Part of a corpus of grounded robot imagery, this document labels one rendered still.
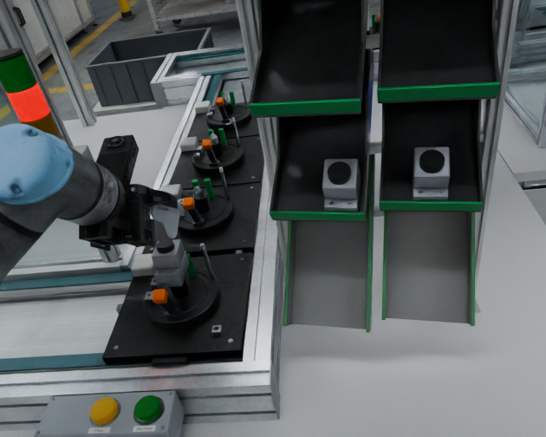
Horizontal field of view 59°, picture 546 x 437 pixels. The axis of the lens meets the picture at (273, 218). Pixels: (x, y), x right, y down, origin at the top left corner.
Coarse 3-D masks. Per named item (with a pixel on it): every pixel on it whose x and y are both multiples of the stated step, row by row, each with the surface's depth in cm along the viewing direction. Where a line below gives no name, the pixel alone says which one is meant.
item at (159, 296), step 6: (162, 288) 80; (156, 294) 78; (162, 294) 78; (156, 300) 77; (162, 300) 77; (168, 300) 80; (162, 306) 81; (168, 306) 81; (174, 306) 83; (168, 312) 83; (174, 312) 83
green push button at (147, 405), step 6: (150, 396) 74; (156, 396) 74; (138, 402) 74; (144, 402) 74; (150, 402) 74; (156, 402) 73; (138, 408) 73; (144, 408) 73; (150, 408) 73; (156, 408) 72; (138, 414) 72; (144, 414) 72; (150, 414) 72; (156, 414) 72; (138, 420) 73; (144, 420) 72; (150, 420) 72
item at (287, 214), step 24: (288, 120) 76; (312, 120) 76; (336, 120) 75; (360, 120) 74; (288, 144) 74; (312, 144) 73; (336, 144) 72; (360, 144) 72; (288, 168) 72; (312, 168) 71; (360, 168) 70; (288, 192) 70; (312, 192) 70; (288, 216) 67; (312, 216) 66; (336, 216) 65; (360, 216) 64
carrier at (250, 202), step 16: (176, 192) 116; (192, 192) 119; (208, 192) 111; (224, 192) 117; (240, 192) 116; (256, 192) 115; (208, 208) 109; (224, 208) 108; (240, 208) 111; (256, 208) 110; (160, 224) 110; (192, 224) 104; (208, 224) 104; (224, 224) 106; (240, 224) 106; (256, 224) 106; (160, 240) 106; (192, 240) 104; (208, 240) 103; (224, 240) 102; (240, 240) 102; (192, 256) 102
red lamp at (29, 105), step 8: (32, 88) 77; (40, 88) 80; (8, 96) 78; (16, 96) 77; (24, 96) 77; (32, 96) 78; (40, 96) 79; (16, 104) 78; (24, 104) 78; (32, 104) 78; (40, 104) 79; (16, 112) 79; (24, 112) 78; (32, 112) 79; (40, 112) 79; (48, 112) 81; (24, 120) 79; (32, 120) 79
